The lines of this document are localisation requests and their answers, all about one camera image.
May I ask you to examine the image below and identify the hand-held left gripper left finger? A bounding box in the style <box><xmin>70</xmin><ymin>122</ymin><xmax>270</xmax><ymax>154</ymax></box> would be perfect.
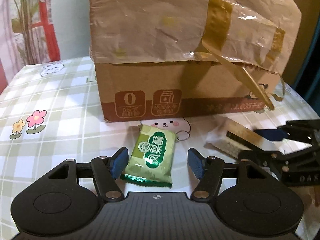
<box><xmin>47</xmin><ymin>147</ymin><xmax>129</xmax><ymax>203</ymax></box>

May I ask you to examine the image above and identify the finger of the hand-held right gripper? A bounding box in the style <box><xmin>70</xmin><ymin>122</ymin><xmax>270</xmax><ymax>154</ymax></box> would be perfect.
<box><xmin>237</xmin><ymin>149</ymin><xmax>314</xmax><ymax>174</ymax></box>
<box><xmin>253</xmin><ymin>120</ymin><xmax>320</xmax><ymax>146</ymax></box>

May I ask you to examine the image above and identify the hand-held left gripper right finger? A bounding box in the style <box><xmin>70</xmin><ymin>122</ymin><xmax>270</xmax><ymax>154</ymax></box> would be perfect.
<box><xmin>187</xmin><ymin>148</ymin><xmax>273</xmax><ymax>202</ymax></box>

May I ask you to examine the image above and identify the plastic-covered cardboard box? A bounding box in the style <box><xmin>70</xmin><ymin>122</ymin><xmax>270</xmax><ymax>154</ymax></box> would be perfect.
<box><xmin>89</xmin><ymin>0</ymin><xmax>302</xmax><ymax>123</ymax></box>

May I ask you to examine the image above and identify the red floral printed curtain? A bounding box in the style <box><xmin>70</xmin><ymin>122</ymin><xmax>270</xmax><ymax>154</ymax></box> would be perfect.
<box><xmin>0</xmin><ymin>0</ymin><xmax>61</xmax><ymax>87</ymax></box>

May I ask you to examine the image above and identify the green snack packet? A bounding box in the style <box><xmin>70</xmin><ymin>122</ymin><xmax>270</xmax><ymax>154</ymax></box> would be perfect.
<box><xmin>120</xmin><ymin>124</ymin><xmax>178</xmax><ymax>189</ymax></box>

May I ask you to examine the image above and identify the clear cracker packet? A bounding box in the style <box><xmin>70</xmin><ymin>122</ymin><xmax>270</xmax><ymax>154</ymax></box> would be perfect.
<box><xmin>205</xmin><ymin>119</ymin><xmax>278</xmax><ymax>159</ymax></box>

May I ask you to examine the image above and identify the checked cartoon tablecloth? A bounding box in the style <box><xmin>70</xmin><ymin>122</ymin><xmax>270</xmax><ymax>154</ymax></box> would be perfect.
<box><xmin>0</xmin><ymin>56</ymin><xmax>320</xmax><ymax>240</ymax></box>

